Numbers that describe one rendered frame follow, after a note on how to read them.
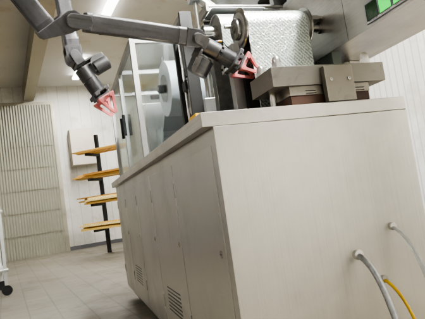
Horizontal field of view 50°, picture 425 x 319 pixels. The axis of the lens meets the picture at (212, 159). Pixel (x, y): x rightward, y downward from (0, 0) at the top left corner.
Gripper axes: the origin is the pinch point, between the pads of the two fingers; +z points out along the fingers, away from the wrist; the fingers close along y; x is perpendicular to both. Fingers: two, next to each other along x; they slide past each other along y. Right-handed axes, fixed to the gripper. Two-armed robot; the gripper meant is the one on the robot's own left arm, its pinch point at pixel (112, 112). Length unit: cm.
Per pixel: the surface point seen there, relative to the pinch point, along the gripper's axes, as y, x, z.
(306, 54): -42, -57, 23
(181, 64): 5.8, -38.7, -1.4
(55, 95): 833, -186, -154
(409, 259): -68, -25, 87
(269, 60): -40, -43, 17
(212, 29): -11, -51, -5
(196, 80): -5.0, -34.5, 7.9
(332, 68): -63, -44, 29
